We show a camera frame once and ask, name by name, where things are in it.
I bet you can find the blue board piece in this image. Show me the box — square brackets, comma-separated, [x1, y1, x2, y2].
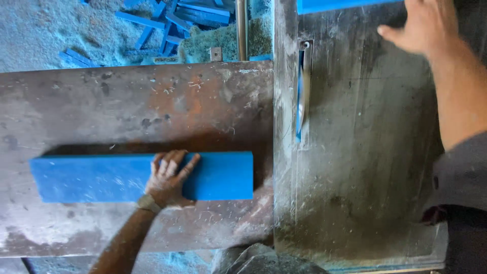
[297, 0, 406, 15]

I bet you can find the wide blue board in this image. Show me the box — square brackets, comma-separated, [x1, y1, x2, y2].
[30, 151, 254, 204]

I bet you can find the person's right hand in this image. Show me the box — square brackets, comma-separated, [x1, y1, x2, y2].
[377, 0, 461, 58]

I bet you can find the person's grey shirt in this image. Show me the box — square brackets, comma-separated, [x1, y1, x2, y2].
[422, 131, 487, 274]

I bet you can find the person's left hand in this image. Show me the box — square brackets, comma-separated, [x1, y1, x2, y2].
[145, 149, 201, 208]

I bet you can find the metal pipe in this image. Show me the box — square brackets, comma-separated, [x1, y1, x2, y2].
[235, 0, 250, 62]

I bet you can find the circular saw blade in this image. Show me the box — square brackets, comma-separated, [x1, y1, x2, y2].
[295, 49, 307, 144]

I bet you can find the tan wrist watch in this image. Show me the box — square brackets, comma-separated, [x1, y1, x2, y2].
[137, 194, 163, 214]

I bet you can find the pile of blue offcut strips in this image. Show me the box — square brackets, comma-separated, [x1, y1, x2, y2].
[58, 0, 236, 69]

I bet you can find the grey crumpled sack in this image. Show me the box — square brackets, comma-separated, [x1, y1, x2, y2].
[210, 243, 329, 274]

